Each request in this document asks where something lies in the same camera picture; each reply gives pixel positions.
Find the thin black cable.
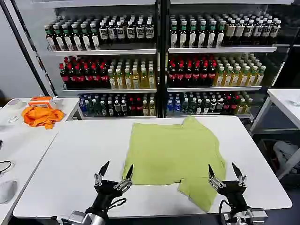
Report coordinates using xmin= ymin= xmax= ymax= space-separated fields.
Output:
xmin=0 ymin=160 xmax=15 ymax=174

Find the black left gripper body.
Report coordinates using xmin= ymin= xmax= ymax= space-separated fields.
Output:
xmin=90 ymin=179 xmax=125 ymax=218

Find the black slanted pole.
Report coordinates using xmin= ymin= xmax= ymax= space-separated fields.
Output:
xmin=10 ymin=0 xmax=57 ymax=97

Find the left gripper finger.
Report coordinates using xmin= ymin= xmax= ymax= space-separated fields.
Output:
xmin=113 ymin=164 xmax=134 ymax=191
xmin=94 ymin=160 xmax=110 ymax=187

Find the orange and white box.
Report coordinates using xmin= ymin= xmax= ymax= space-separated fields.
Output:
xmin=28 ymin=96 xmax=54 ymax=109

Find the white side table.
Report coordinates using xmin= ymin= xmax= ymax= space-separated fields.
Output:
xmin=0 ymin=97 xmax=81 ymax=225

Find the grey rounded object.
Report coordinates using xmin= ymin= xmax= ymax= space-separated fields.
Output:
xmin=0 ymin=180 xmax=18 ymax=205

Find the orange cloth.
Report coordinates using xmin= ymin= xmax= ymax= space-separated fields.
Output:
xmin=22 ymin=105 xmax=65 ymax=130

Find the white tape roll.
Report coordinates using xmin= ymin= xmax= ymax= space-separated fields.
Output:
xmin=7 ymin=98 xmax=23 ymax=110

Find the white table with grey legs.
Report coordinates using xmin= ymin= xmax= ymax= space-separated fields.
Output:
xmin=249 ymin=88 xmax=300 ymax=180

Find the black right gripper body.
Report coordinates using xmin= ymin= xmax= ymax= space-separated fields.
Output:
xmin=216 ymin=180 xmax=251 ymax=213

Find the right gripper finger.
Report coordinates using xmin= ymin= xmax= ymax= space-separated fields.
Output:
xmin=208 ymin=163 xmax=227 ymax=189
xmin=231 ymin=162 xmax=248 ymax=188

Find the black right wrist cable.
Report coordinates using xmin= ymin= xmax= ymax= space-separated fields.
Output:
xmin=218 ymin=199 xmax=230 ymax=221

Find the green shirt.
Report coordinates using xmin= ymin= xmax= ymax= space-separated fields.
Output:
xmin=121 ymin=115 xmax=227 ymax=213

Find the black basket with grey clothes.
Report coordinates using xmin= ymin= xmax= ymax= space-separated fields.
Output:
xmin=257 ymin=138 xmax=300 ymax=187

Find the shelf unit with bottles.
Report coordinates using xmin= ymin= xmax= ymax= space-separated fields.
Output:
xmin=44 ymin=0 xmax=161 ymax=119
xmin=163 ymin=0 xmax=295 ymax=119

